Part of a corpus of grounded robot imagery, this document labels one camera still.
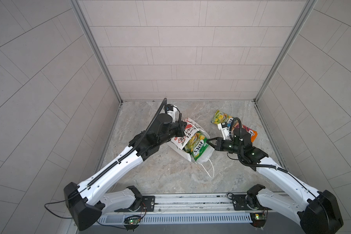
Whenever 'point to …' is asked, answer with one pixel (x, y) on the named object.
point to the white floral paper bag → (177, 145)
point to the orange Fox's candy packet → (253, 134)
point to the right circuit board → (259, 219)
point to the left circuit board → (132, 221)
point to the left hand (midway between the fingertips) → (191, 122)
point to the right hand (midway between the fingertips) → (206, 143)
